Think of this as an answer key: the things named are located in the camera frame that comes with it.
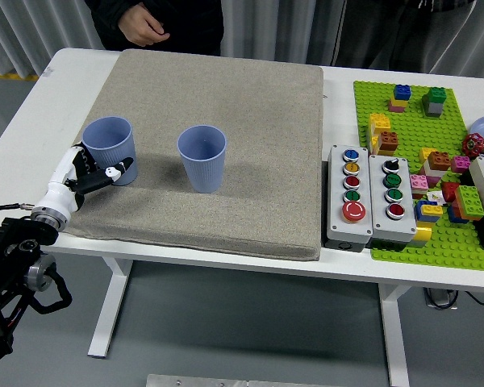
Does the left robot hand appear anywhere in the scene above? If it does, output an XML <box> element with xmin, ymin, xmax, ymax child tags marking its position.
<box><xmin>34</xmin><ymin>143</ymin><xmax>135</xmax><ymax>221</ymax></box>

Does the person's right hand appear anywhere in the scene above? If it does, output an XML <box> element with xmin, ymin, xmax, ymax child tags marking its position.
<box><xmin>119</xmin><ymin>6</ymin><xmax>171</xmax><ymax>46</ymax></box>

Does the ribbed blue cup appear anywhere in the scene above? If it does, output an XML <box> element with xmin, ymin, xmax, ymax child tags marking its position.
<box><xmin>177</xmin><ymin>124</ymin><xmax>227</xmax><ymax>194</ymax></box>
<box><xmin>81</xmin><ymin>116</ymin><xmax>138</xmax><ymax>186</ymax></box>

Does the person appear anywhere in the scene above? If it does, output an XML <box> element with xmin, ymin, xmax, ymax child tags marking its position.
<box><xmin>83</xmin><ymin>0</ymin><xmax>226</xmax><ymax>56</ymax></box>
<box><xmin>332</xmin><ymin>0</ymin><xmax>479</xmax><ymax>73</ymax></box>

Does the white curtain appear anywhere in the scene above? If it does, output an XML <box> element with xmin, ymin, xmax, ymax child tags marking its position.
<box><xmin>0</xmin><ymin>0</ymin><xmax>484</xmax><ymax>81</ymax></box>

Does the white table leg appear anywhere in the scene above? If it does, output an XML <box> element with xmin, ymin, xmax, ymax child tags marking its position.
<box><xmin>378</xmin><ymin>281</ymin><xmax>411</xmax><ymax>387</ymax></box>
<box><xmin>87</xmin><ymin>257</ymin><xmax>136</xmax><ymax>359</ymax></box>

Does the yellow black floor tape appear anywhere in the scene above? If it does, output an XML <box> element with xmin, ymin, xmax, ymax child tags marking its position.
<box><xmin>0</xmin><ymin>70</ymin><xmax>37</xmax><ymax>81</ymax></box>

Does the grey-brown mat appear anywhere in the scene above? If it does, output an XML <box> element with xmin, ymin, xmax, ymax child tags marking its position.
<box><xmin>36</xmin><ymin>48</ymin><xmax>324</xmax><ymax>261</ymax></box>

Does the metal plate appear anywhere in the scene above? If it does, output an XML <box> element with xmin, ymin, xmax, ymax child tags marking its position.
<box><xmin>145</xmin><ymin>373</ymin><xmax>295</xmax><ymax>387</ymax></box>

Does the blue toy brick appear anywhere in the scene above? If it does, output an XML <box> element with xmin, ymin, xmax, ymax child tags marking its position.
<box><xmin>392</xmin><ymin>83</ymin><xmax>412</xmax><ymax>102</ymax></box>
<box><xmin>413</xmin><ymin>199</ymin><xmax>440</xmax><ymax>223</ymax></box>
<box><xmin>446</xmin><ymin>205</ymin><xmax>469</xmax><ymax>225</ymax></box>

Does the brown toy brick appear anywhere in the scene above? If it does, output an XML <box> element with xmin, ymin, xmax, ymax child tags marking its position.
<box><xmin>427</xmin><ymin>150</ymin><xmax>453</xmax><ymax>170</ymax></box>
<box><xmin>377</xmin><ymin>131</ymin><xmax>399</xmax><ymax>153</ymax></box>

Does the control box, large red button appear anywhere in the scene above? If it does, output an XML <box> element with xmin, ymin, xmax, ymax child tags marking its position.
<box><xmin>325</xmin><ymin>144</ymin><xmax>374</xmax><ymax>243</ymax></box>

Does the green brick baseplate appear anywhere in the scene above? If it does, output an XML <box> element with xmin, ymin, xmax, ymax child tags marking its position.
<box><xmin>353</xmin><ymin>80</ymin><xmax>484</xmax><ymax>272</ymax></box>

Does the dark green toy brick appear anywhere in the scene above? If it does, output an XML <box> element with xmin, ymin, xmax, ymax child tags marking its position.
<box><xmin>421</xmin><ymin>86</ymin><xmax>447</xmax><ymax>105</ymax></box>

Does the grey toy brick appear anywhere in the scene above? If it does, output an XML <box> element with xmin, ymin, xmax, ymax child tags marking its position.
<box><xmin>423</xmin><ymin>100</ymin><xmax>444</xmax><ymax>119</ymax></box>

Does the white toy brick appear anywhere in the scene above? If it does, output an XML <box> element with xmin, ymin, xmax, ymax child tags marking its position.
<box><xmin>423</xmin><ymin>160</ymin><xmax>449</xmax><ymax>178</ymax></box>

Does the magenta toy brick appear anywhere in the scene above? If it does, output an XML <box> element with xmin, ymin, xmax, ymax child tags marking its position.
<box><xmin>450</xmin><ymin>155</ymin><xmax>471</xmax><ymax>174</ymax></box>

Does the yellow round toy brick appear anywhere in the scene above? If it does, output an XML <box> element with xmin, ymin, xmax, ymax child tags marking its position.
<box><xmin>410</xmin><ymin>222</ymin><xmax>433</xmax><ymax>243</ymax></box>

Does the red toy brick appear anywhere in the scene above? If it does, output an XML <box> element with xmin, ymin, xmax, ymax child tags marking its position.
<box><xmin>440</xmin><ymin>181</ymin><xmax>461</xmax><ymax>203</ymax></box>

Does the red valve wheel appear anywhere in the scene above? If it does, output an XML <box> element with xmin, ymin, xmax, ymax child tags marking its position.
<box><xmin>461</xmin><ymin>132</ymin><xmax>484</xmax><ymax>156</ymax></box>

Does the orange toy brick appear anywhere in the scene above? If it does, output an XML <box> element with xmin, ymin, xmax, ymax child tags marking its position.
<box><xmin>451</xmin><ymin>197</ymin><xmax>469</xmax><ymax>221</ymax></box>

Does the light green toy brick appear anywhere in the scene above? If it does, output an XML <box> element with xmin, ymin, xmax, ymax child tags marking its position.
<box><xmin>454</xmin><ymin>184</ymin><xmax>484</xmax><ymax>221</ymax></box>

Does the control box with selector switch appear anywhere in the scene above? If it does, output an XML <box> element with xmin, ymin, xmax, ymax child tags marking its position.
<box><xmin>368</xmin><ymin>153</ymin><xmax>418</xmax><ymax>243</ymax></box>

